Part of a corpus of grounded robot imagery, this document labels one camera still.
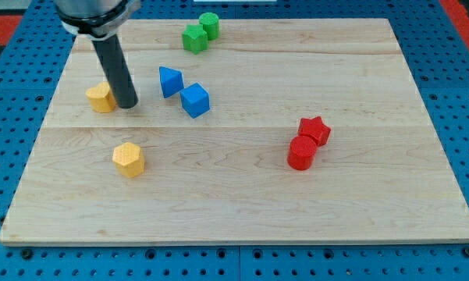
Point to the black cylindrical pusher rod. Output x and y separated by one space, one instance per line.
113 63

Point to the blue cube block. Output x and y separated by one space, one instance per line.
195 100

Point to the yellow hexagon block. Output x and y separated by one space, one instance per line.
129 159

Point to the yellow heart block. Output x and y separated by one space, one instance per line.
101 98

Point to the blue triangle block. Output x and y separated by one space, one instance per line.
171 81

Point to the green star block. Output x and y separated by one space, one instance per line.
195 38

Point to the green cylinder block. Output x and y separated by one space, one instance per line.
210 24

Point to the wooden board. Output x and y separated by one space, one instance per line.
223 177

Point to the red cylinder block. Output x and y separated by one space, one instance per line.
302 151

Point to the red star block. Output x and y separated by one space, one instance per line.
315 129

